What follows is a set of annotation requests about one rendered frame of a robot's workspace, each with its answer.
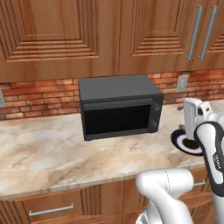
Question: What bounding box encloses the toaster oven glass door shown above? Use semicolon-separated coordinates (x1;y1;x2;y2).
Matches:
80;98;156;137

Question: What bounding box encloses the brown baguette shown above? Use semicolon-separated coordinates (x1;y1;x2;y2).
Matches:
181;138;203;151

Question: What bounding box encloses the silver cupboard bar handle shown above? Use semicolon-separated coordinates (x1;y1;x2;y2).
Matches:
185;4;205;61
198;4;219;60

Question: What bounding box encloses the wide wooden cupboard door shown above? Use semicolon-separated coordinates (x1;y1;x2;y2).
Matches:
0;0;123;83

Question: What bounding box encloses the silver drawer handle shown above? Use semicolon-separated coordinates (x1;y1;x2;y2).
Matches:
28;202;74;218
192;179;207;188

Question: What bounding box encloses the dark grey toaster oven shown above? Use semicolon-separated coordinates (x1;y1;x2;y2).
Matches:
77;73;165;142

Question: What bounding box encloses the grey wall socket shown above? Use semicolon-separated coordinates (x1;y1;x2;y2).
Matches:
0;88;8;109
175;74;190;94

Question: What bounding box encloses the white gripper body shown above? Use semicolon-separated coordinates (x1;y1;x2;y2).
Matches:
182;97;204;142

